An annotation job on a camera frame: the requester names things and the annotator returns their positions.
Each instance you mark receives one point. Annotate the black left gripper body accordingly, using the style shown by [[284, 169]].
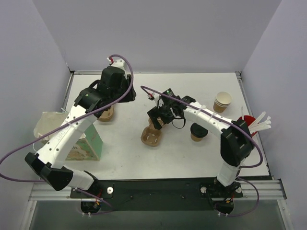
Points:
[[127, 90]]

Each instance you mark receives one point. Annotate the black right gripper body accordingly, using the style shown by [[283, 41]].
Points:
[[156, 113]]

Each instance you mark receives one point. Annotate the single brown pulp cup carrier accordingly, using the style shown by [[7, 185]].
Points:
[[151, 136]]

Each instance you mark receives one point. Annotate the black plastic cup lid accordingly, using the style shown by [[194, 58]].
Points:
[[198, 130]]

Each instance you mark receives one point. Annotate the brown paper coffee cup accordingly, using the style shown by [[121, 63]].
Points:
[[196, 138]]

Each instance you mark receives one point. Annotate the green paper takeout bag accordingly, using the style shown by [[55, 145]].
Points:
[[87, 148]]

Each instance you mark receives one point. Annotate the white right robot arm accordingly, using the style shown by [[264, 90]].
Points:
[[235, 138]]

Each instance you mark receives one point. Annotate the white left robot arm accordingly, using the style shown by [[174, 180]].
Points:
[[49, 161]]

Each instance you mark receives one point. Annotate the stack of brown paper cups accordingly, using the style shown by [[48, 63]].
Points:
[[222, 101]]

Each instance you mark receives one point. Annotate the red cylindrical straw holder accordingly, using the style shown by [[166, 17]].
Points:
[[249, 119]]

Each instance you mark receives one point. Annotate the white wrapped straws bundle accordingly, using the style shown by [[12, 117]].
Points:
[[259, 125]]

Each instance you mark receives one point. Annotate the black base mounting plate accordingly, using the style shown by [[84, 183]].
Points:
[[175, 194]]

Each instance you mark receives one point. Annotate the aluminium front rail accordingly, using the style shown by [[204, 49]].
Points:
[[268, 190]]

